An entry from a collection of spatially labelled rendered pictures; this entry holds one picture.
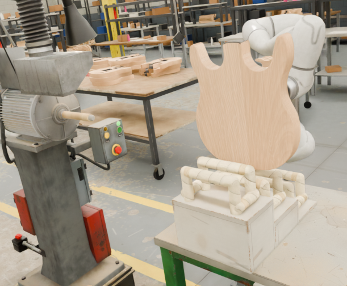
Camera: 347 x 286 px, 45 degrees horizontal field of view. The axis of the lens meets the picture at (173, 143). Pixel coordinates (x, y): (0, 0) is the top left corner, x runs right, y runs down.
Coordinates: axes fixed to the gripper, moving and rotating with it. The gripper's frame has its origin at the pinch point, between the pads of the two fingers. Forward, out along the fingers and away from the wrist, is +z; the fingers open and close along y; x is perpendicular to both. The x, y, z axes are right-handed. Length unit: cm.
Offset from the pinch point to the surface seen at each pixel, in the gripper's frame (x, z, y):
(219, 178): -12.1, 24.3, -4.4
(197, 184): -19.5, 18.2, 8.8
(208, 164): -13.1, 16.4, 5.3
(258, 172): -21.2, 0.5, -2.3
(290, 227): -37.9, 1.5, -13.2
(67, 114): -7, 7, 88
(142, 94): -46, -146, 201
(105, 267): -104, -5, 105
